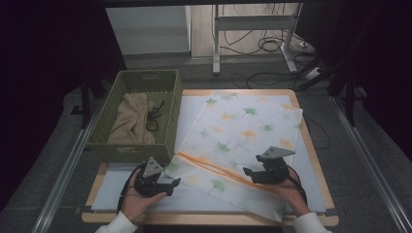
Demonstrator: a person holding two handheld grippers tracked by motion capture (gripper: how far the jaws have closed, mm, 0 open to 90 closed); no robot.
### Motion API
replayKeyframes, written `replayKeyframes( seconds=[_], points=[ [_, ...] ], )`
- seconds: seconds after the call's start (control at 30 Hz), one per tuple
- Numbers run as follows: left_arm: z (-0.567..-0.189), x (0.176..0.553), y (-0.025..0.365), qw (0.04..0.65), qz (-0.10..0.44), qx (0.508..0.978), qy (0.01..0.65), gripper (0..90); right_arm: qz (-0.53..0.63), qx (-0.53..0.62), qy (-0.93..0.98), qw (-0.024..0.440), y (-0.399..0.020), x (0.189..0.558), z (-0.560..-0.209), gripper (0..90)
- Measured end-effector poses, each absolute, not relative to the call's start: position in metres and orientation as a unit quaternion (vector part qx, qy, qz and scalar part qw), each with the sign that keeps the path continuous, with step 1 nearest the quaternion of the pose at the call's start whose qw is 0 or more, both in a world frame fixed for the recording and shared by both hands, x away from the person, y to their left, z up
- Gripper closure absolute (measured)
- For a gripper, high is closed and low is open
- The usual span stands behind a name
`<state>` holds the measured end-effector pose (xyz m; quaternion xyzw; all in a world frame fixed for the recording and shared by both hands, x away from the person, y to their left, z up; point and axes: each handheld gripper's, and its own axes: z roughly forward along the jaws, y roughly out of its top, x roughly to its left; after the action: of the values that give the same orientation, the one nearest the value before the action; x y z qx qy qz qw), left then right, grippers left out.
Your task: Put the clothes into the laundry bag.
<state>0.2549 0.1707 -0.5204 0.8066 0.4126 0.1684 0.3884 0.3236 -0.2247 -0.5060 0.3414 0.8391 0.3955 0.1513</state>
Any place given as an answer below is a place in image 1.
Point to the white power strip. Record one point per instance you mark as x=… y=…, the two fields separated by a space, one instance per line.
x=313 y=73

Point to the white metal stand frame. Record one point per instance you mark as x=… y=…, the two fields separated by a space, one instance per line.
x=252 y=22

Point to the person's right hand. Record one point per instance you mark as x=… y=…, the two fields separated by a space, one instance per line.
x=293 y=197

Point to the white cabinet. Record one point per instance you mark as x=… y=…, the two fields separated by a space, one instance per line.
x=149 y=29

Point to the green woven basket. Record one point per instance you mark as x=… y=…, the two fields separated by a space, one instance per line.
x=175 y=106

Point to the black stand leg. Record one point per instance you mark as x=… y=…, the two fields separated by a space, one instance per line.
x=85 y=100
x=349 y=103

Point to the white table mat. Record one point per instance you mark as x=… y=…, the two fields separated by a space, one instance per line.
x=145 y=199

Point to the leaf-printed fabric bag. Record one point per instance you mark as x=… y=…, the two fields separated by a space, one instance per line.
x=239 y=129

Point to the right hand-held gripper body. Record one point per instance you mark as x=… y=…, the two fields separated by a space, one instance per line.
x=273 y=170

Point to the beige cloth garment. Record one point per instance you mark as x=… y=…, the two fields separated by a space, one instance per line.
x=132 y=119

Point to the metal floor rail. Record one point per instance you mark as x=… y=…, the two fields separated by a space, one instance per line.
x=64 y=171
x=369 y=161

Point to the person's left hand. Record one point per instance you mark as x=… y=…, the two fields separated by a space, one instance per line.
x=136 y=205

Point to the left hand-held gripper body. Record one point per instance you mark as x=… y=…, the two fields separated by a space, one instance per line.
x=150 y=181

